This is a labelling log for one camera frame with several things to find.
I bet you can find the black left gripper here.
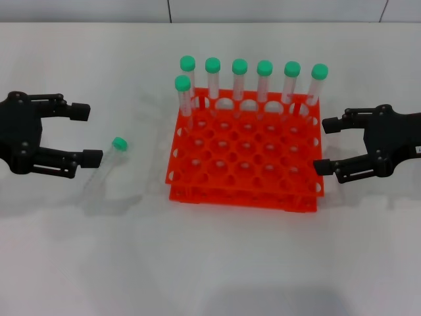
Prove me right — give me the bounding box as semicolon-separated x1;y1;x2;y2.
0;92;104;180

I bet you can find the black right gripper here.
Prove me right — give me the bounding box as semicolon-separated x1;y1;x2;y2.
313;104;421;184

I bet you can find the clear test tube green cap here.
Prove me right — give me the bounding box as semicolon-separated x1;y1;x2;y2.
281;61;301;121
257;59;274;119
205;57;222;118
304;63;329;122
180;55;197;109
174;74;195;132
232;58;249;119
82;136;129;198

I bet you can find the orange test tube rack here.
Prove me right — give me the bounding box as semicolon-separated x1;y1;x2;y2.
164;88;326;213

